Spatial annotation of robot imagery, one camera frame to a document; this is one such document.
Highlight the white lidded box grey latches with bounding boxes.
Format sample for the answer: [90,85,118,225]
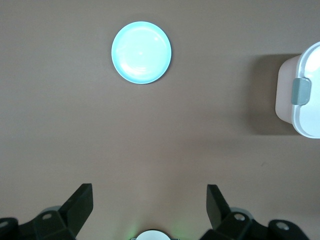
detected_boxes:
[274,41,320,140]

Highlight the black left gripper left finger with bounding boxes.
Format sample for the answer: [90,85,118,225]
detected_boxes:
[33,183,95,240]

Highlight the light blue round plate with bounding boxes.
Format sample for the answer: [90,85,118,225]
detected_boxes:
[111,21,174,85]

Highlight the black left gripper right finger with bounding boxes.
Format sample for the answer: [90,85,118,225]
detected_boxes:
[201,184,253,240]

